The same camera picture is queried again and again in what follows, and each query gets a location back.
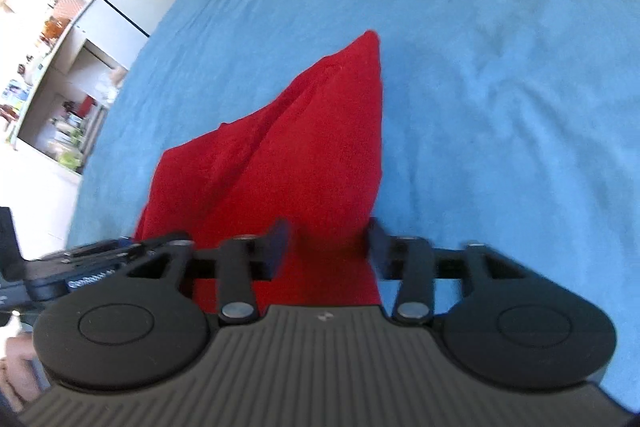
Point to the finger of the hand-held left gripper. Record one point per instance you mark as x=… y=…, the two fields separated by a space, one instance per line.
x=100 y=250

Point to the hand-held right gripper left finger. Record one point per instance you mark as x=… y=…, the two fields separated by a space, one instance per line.
x=278 y=252

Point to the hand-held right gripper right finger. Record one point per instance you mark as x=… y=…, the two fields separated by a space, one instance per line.
x=380 y=247

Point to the red knit sweater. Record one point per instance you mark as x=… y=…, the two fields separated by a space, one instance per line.
x=280 y=167

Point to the person's left forearm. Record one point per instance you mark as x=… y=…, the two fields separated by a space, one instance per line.
x=20 y=367

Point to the green plastic bag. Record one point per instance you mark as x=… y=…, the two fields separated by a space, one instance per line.
x=70 y=161

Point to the red box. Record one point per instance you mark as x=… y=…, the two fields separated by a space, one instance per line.
x=88 y=106

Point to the white shelf desk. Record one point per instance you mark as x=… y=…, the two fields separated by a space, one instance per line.
x=55 y=107

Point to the bed with blue sheet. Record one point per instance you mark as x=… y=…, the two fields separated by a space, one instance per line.
x=500 y=82

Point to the brown teddy bear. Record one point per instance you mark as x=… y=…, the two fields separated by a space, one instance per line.
x=54 y=29

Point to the pink storage box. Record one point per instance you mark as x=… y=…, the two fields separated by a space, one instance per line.
x=70 y=7

